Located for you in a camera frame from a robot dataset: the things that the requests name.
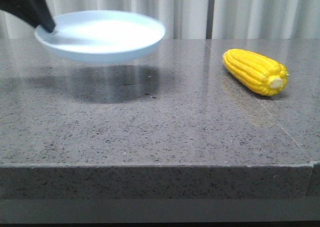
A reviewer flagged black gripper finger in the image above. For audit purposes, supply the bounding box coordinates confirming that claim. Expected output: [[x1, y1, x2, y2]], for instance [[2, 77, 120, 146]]
[[0, 0, 56, 33]]

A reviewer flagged light blue round plate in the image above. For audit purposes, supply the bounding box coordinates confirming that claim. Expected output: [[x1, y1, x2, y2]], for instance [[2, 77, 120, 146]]
[[34, 10, 166, 64]]

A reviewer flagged yellow corn cob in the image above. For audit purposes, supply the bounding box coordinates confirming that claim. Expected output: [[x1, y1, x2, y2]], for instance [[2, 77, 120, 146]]
[[223, 48, 289, 96]]

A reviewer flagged white pleated curtain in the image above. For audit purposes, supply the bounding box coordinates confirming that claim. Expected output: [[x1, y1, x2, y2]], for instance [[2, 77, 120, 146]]
[[0, 0, 320, 40]]

